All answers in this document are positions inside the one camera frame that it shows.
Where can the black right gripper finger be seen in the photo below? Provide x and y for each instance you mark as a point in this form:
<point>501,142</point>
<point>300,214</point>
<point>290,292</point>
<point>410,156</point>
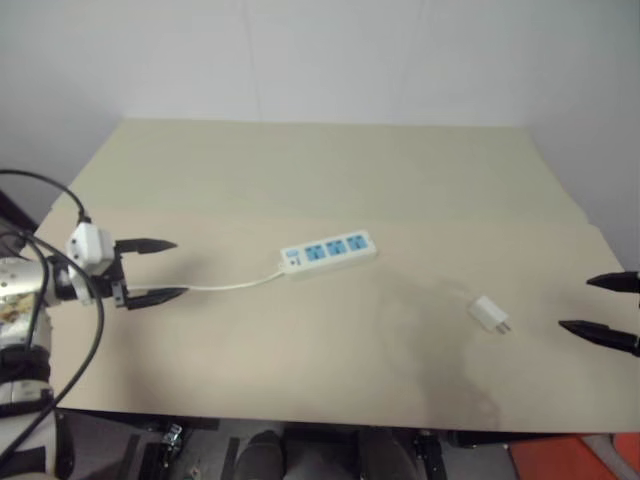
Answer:
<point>605,334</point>
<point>617,281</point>

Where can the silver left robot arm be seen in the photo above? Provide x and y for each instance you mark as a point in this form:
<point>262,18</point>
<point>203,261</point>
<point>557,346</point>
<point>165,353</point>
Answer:
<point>17,280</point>

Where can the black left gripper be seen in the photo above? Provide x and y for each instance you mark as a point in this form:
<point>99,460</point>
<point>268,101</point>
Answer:
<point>118,272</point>

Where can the orange object under table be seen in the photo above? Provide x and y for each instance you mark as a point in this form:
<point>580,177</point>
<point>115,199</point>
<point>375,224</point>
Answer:
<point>575,457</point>

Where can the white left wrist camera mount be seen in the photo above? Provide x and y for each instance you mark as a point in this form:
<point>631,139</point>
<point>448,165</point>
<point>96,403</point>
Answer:
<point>89,245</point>

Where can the white charger plug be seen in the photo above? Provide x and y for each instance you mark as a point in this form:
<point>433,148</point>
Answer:
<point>487,312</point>

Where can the dark rounded grey shape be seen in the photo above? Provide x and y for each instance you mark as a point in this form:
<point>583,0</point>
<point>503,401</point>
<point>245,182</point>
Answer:
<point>260,457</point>

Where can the black object beside table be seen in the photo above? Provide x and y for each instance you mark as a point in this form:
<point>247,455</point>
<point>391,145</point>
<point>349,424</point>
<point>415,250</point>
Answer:
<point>15,212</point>

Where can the white power strip blue sockets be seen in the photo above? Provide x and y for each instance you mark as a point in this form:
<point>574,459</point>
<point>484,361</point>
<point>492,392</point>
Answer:
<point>327,252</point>

